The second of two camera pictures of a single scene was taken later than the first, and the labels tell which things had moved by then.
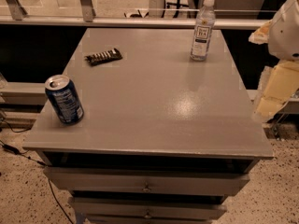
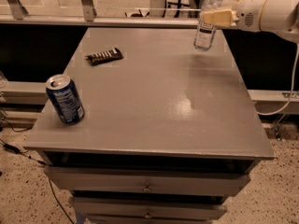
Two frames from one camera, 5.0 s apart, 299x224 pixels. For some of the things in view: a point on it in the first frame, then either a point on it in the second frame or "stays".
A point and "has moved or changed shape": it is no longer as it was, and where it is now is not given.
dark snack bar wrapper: (105, 57) stays
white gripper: (286, 32) to (247, 13)
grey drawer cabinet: (163, 139) stays
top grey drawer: (84, 179) stays
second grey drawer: (149, 208) stays
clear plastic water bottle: (204, 30) has moved or changed shape
